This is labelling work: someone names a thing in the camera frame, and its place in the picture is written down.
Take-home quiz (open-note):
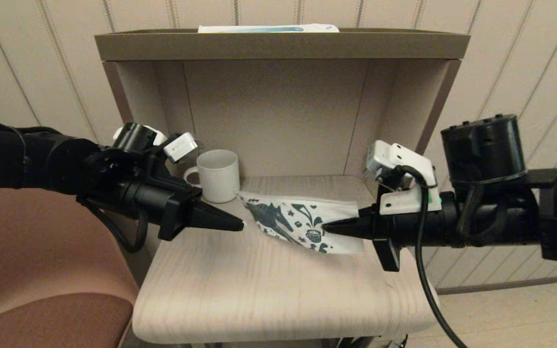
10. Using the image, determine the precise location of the pink chair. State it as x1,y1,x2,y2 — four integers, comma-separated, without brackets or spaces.
0,186,140,348

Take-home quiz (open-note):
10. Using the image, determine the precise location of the beige wooden desk shelf unit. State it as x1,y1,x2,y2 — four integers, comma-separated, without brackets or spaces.
95,28,471,345

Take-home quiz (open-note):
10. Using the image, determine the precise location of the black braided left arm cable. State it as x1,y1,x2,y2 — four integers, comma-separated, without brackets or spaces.
78,198,149,254

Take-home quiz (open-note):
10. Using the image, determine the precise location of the white ribbed ceramic mug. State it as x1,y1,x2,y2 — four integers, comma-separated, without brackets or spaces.
184,149,240,203

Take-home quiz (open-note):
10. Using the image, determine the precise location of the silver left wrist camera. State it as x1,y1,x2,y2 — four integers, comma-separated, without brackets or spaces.
163,133,198,163

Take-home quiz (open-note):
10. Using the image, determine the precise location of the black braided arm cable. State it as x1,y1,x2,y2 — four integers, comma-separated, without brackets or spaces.
78,198,149,254
456,184,511,245

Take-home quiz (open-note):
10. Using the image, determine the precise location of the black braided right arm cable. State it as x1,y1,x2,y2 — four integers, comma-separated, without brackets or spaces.
456,184,511,245

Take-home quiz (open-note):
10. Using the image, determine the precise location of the white horse print pouch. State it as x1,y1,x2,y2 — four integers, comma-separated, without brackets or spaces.
240,192,365,256

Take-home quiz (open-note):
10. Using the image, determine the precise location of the white blue toothbrush box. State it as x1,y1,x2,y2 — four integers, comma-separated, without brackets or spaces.
198,24,339,33

